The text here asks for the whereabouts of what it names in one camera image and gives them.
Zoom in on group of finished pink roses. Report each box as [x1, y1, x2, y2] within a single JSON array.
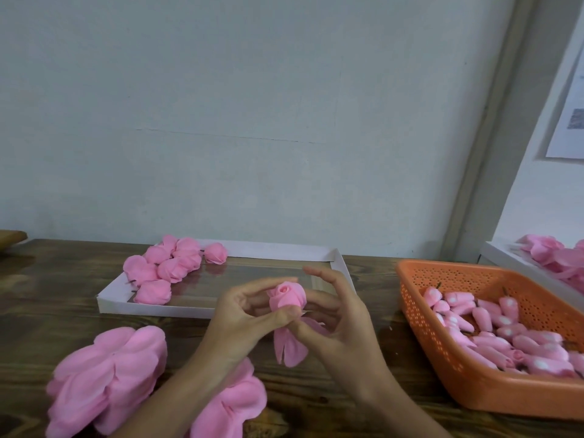
[[122, 235, 229, 305]]

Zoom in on white shallow tray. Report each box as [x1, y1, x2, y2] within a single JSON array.
[[97, 240, 357, 319]]

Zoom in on stack of pink petals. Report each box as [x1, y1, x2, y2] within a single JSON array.
[[46, 324, 169, 438], [189, 355, 268, 438]]

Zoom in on pink rose buds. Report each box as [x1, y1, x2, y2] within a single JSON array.
[[420, 285, 584, 378]]

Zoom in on person's right hand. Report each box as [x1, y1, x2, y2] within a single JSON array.
[[290, 265, 392, 398]]

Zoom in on pink petal flower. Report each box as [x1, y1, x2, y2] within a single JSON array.
[[174, 238, 204, 273]]

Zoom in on pile of pink petals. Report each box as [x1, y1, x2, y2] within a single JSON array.
[[513, 234, 584, 293]]

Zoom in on grey door frame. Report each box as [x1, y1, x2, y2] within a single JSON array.
[[442, 0, 584, 263]]

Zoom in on person's left hand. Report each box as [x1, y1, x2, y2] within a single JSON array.
[[192, 276, 304, 380]]

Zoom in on person's right forearm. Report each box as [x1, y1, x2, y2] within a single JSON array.
[[354, 377, 453, 438]]

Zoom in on orange plastic basket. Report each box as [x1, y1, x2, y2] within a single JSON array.
[[396, 260, 584, 422]]

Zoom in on white paper notice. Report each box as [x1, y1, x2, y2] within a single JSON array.
[[546, 50, 584, 161]]

